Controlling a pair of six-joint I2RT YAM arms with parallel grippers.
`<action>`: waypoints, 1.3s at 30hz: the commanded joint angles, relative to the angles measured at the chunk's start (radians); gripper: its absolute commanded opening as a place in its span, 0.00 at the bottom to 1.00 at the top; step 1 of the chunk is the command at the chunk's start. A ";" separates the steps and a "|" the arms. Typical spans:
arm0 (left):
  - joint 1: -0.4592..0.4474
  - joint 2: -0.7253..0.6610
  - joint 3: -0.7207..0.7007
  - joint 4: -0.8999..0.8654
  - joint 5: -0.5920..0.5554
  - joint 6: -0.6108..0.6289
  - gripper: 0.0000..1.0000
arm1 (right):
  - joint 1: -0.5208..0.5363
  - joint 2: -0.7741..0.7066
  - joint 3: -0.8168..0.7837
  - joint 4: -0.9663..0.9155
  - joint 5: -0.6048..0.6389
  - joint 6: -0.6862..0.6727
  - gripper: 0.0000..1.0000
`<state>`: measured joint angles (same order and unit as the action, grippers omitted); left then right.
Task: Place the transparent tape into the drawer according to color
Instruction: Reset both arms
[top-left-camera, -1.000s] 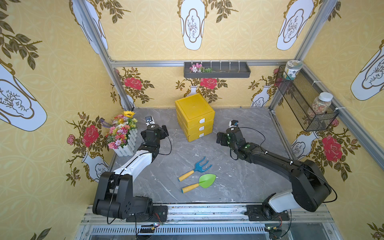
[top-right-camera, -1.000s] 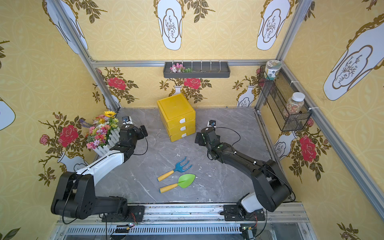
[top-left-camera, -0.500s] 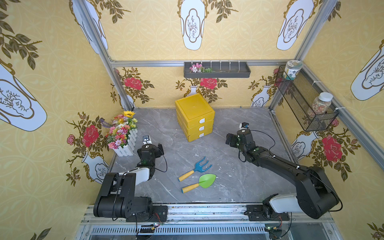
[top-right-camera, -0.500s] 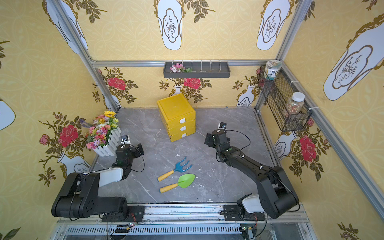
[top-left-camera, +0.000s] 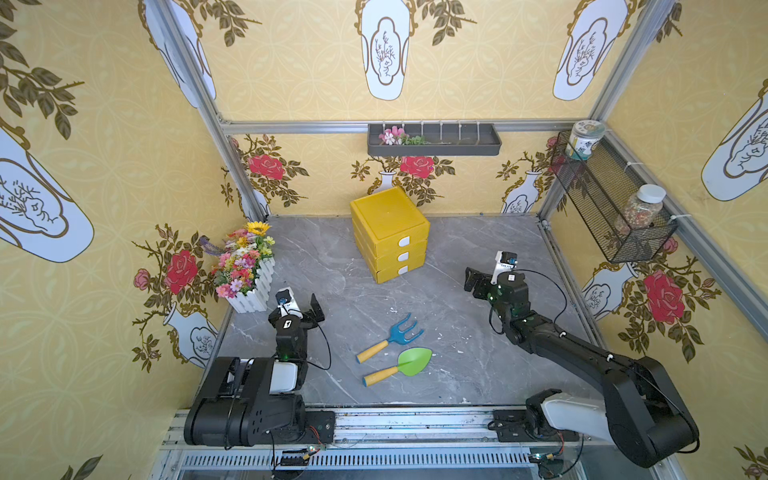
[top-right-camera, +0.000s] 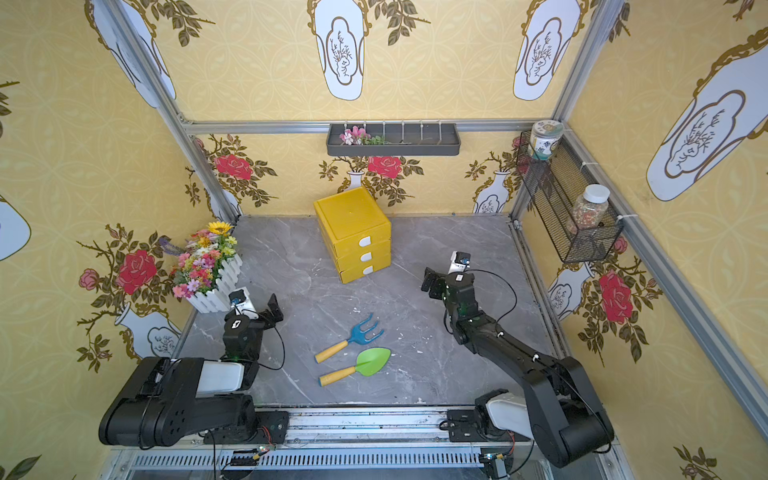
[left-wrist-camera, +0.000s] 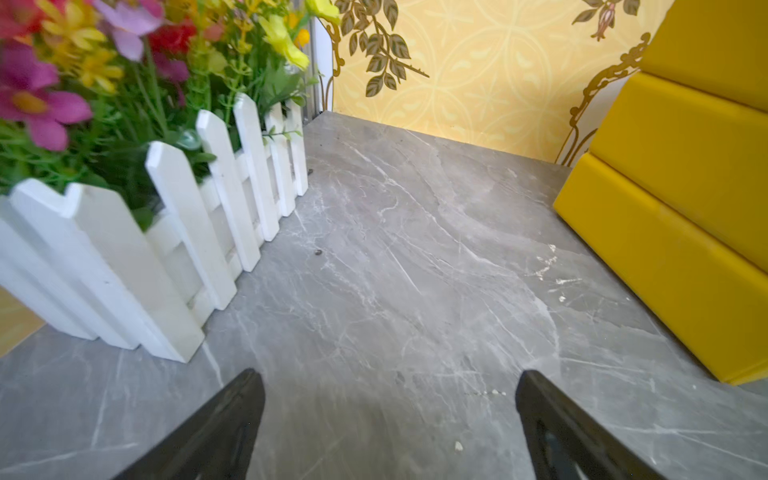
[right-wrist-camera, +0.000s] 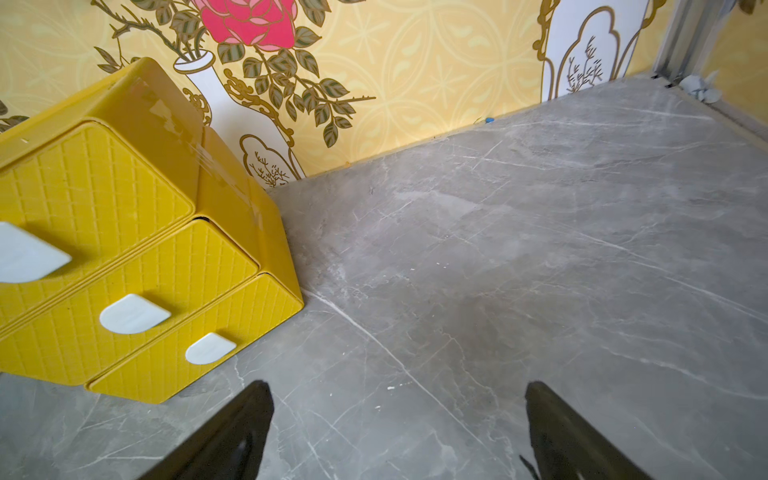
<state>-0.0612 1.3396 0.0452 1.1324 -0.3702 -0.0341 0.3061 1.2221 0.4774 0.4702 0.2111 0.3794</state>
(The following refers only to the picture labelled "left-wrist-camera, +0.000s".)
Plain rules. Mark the flower basket white fence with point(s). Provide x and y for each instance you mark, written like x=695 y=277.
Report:
x=148 y=150

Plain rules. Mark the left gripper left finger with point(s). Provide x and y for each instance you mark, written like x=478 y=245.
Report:
x=216 y=442

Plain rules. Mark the yellow drawer cabinet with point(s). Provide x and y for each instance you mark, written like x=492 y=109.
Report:
x=670 y=190

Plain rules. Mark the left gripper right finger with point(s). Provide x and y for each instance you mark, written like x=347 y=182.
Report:
x=565 y=442

